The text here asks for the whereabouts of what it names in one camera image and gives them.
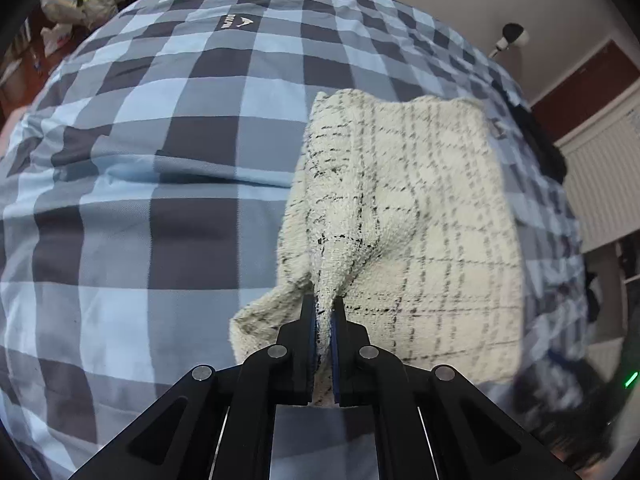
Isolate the black clothing on bed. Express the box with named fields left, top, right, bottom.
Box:
left=501, top=92, right=567, bottom=184

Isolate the white wall camera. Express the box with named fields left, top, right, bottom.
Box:
left=488, top=23, right=529, bottom=58

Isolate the cream plaid knitted garment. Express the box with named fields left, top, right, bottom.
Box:
left=229, top=89, right=524, bottom=406

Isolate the white radiator panel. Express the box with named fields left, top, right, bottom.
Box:
left=560, top=93, right=640, bottom=252

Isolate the blue grey checkered bedsheet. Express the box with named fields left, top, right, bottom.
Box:
left=1, top=0, right=587, bottom=479

